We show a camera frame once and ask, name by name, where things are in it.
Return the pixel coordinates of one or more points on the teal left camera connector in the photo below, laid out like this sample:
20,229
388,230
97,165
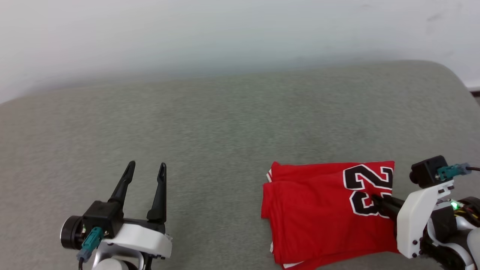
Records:
90,243

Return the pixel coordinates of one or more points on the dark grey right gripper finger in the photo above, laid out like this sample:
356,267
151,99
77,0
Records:
390,202
389,213

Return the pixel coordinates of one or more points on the teal camera connector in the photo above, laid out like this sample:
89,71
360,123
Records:
452,171
90,243

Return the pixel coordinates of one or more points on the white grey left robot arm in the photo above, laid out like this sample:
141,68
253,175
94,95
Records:
116,262

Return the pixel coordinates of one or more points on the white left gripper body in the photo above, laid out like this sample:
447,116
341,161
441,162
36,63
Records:
144,238

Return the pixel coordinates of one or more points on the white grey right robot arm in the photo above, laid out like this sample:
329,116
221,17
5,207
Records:
463,243

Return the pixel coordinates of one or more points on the teal right camera connector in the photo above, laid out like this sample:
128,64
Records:
452,171

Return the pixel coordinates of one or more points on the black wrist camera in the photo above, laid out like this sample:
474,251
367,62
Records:
427,170
99,221

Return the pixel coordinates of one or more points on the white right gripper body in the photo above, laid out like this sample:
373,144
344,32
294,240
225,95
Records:
416,217

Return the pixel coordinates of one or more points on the grey-green fabric sofa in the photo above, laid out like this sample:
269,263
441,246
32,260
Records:
225,131

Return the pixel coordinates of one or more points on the red and white basketball jersey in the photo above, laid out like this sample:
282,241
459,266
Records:
311,217

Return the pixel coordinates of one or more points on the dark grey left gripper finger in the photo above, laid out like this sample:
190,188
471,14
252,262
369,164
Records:
160,198
122,185

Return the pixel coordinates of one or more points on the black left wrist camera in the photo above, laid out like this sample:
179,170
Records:
99,221

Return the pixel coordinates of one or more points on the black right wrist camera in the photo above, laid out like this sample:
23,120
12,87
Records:
427,170

